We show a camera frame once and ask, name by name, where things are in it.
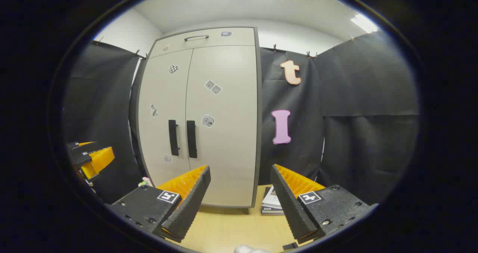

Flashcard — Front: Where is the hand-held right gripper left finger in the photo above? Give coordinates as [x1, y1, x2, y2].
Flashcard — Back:
[106, 166, 211, 243]

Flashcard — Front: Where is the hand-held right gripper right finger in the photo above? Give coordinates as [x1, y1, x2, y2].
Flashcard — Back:
[270, 164, 378, 245]

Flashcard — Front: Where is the grey double-door shoe cabinet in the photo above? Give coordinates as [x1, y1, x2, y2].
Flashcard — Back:
[136, 26, 262, 209]

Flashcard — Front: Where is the grey cabinet drawer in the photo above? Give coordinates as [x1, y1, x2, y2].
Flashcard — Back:
[149, 27, 256, 58]

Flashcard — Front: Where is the stack of booklets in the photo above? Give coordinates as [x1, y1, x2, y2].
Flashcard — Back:
[261, 186, 286, 215]

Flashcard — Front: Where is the black backdrop cloth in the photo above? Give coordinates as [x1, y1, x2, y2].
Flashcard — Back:
[63, 32, 420, 206]

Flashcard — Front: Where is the small ceiling light panel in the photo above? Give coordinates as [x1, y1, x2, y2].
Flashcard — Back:
[350, 13, 378, 34]

